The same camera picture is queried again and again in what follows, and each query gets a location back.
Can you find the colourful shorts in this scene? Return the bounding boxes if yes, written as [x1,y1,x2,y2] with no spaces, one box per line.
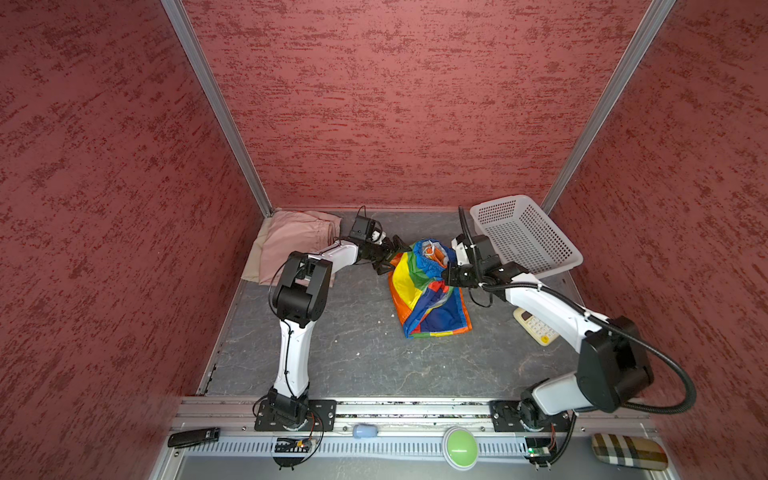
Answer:
[388,239,472,338]

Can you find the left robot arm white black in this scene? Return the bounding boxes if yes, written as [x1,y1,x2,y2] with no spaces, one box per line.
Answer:
[267,236,411,429]

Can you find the thick black cable conduit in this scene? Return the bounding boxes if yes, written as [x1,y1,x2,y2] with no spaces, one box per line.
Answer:
[457,206,698,416]

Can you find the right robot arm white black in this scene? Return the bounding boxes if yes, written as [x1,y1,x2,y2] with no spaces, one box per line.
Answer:
[443,234,654,420]

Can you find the black flat remote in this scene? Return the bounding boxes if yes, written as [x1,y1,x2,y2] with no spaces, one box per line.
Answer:
[167,427,221,449]

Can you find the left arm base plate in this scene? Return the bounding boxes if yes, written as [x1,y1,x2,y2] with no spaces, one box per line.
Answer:
[254,399,338,434]

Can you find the left circuit board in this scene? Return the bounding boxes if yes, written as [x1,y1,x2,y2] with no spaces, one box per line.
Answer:
[272,437,317,470]

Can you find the green round button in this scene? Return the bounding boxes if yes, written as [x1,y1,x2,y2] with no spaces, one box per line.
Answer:
[441,426,479,471]

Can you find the white plastic laundry basket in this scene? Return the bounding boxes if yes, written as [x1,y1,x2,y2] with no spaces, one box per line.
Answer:
[470,195,583,279]

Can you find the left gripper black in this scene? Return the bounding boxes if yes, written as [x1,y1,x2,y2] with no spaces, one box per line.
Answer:
[364,234,411,273]

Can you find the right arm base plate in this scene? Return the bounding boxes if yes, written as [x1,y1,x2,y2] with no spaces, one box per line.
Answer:
[488,400,571,433]

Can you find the right circuit board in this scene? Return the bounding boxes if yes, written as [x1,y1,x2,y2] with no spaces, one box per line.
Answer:
[524,437,558,469]

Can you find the small blue oval object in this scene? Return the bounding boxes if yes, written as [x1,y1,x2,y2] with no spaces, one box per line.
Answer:
[353,423,378,439]

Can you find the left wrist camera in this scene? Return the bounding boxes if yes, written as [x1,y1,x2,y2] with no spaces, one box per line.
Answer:
[348,215,384,243]

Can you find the aluminium corner post left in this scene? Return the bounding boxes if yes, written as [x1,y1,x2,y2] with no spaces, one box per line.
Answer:
[161,0,274,218]

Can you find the plaid glasses case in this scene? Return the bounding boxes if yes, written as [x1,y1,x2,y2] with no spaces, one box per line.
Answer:
[591,433,669,471]

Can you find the pink shorts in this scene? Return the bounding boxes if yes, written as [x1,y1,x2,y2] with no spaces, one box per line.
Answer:
[259,210,341,285]

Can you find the aluminium corner post right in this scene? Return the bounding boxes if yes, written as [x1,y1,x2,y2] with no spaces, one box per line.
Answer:
[541,0,676,214]

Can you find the circuit board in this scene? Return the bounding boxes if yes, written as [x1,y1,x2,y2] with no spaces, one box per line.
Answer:
[524,437,558,469]
[272,437,317,470]

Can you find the beige shorts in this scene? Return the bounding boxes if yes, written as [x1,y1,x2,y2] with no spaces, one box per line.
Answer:
[241,237,265,284]

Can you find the cream calculator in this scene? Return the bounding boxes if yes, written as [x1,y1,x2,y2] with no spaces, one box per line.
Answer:
[513,308,559,347]

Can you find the aluminium front rail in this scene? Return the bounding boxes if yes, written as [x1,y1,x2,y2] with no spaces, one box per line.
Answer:
[170,395,658,439]

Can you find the aluminium corner post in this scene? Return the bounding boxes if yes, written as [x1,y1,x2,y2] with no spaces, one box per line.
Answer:
[161,0,274,218]
[541,0,676,214]

